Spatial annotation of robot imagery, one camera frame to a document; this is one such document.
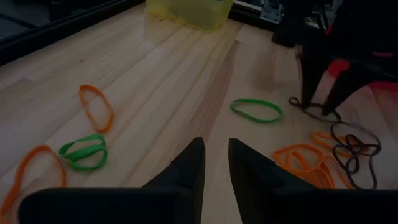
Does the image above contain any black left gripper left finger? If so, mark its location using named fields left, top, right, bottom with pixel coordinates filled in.
left=141, top=136, right=206, bottom=224

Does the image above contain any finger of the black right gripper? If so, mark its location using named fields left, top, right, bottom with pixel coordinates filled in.
left=322, top=68, right=384, bottom=116
left=298, top=48, right=326, bottom=109

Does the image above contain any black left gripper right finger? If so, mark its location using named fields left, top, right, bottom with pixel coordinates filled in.
left=228, top=138, right=315, bottom=224

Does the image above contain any pink-red plastic basket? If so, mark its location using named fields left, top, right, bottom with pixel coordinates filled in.
left=325, top=24, right=398, bottom=93

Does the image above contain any green rubber band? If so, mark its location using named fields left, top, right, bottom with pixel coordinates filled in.
left=58, top=133, right=109, bottom=172
left=229, top=98, right=284, bottom=124

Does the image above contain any yellow translucent plastic basket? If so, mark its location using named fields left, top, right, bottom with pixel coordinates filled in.
left=145, top=0, right=234, bottom=33

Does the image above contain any silver corner bracket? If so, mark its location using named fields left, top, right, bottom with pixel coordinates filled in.
left=260, top=0, right=283, bottom=24

